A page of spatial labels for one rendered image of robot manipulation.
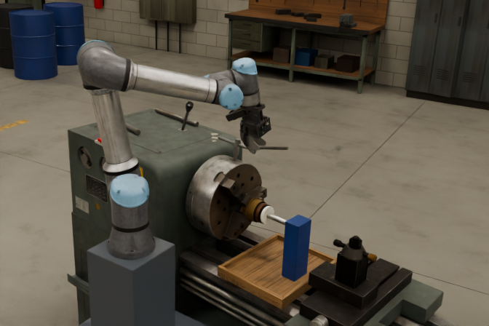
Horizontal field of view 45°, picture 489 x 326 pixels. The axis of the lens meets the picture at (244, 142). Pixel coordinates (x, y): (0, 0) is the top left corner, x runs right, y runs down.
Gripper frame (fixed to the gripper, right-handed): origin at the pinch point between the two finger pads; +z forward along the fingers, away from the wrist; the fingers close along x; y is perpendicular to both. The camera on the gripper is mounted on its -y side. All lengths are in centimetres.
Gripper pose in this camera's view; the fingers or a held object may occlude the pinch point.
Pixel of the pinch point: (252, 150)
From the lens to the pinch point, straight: 212.6
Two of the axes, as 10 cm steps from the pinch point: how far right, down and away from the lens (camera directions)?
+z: 1.3, 8.5, 5.2
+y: 7.6, 2.5, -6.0
